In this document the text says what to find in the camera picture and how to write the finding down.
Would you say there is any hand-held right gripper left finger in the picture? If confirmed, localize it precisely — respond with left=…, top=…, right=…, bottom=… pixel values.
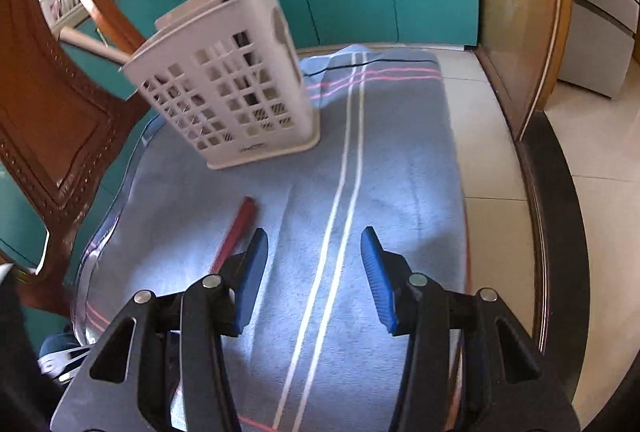
left=50, top=227, right=270, bottom=432

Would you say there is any brown wooden chair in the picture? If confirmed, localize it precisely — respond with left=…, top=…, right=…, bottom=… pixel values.
left=0, top=0, right=166, bottom=318

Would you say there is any beige tube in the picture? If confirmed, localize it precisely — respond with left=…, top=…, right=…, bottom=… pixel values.
left=58, top=27, right=134, bottom=64

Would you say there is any dish rack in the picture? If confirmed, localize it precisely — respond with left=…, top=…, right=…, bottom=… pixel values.
left=39, top=0, right=82, bottom=24

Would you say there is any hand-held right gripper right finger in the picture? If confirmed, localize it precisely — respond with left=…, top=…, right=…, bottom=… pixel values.
left=361, top=226, right=583, bottom=432

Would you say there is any red chopstick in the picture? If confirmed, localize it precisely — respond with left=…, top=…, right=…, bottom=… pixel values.
left=209, top=196, right=260, bottom=275

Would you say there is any wooden glass cabinet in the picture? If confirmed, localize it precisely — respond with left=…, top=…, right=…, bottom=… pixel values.
left=475, top=0, right=576, bottom=139

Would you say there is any white plastic utensil basket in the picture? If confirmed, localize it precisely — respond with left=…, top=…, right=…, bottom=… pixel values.
left=120, top=0, right=323, bottom=170

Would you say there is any grey appliance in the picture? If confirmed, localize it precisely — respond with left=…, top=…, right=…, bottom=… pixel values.
left=555, top=0, right=640, bottom=101

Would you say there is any blue striped towel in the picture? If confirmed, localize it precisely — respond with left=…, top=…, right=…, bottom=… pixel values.
left=75, top=44, right=468, bottom=432

